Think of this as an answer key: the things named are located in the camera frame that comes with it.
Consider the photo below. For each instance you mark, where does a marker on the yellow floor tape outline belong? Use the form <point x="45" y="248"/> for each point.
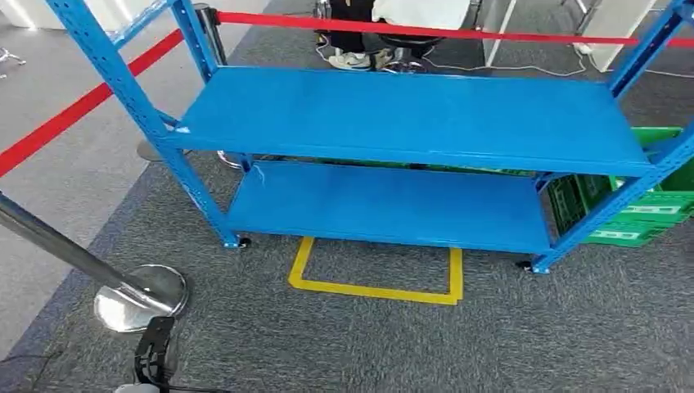
<point x="374" y="292"/>

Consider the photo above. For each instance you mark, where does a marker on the blue metal shelf rack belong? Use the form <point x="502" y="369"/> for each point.
<point x="406" y="114"/>

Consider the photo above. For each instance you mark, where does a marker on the black stool with chrome base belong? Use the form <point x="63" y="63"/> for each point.
<point x="409" y="41"/>

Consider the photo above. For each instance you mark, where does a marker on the person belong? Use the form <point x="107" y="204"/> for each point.
<point x="347" y="27"/>

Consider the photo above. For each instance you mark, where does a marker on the long red barrier belt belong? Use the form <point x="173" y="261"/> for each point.
<point x="379" y="27"/>

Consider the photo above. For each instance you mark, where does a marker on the dark green upright crate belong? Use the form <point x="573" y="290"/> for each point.
<point x="566" y="203"/>

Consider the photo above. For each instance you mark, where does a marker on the narrow white panel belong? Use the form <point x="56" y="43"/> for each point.
<point x="496" y="27"/>

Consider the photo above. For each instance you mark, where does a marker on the chrome stanchion with round base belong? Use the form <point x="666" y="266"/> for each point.
<point x="141" y="298"/>

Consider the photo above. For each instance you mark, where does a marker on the folded green crate with label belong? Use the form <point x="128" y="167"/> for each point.
<point x="659" y="209"/>
<point x="623" y="235"/>

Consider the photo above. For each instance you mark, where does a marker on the white power strip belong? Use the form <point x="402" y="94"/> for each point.
<point x="584" y="49"/>

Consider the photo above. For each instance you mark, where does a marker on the short red barrier belt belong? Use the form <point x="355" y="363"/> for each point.
<point x="81" y="107"/>

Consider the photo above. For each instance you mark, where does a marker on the green plastic crate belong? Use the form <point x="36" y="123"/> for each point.
<point x="659" y="138"/>

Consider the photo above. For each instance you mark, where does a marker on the wide white panel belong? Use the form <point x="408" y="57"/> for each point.
<point x="615" y="21"/>

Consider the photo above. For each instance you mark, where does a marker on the chrome chair base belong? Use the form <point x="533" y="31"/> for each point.
<point x="11" y="57"/>

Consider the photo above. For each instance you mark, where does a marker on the white cabinet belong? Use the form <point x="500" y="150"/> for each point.
<point x="32" y="11"/>

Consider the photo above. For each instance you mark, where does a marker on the dark stanchion post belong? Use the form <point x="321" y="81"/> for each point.
<point x="209" y="32"/>

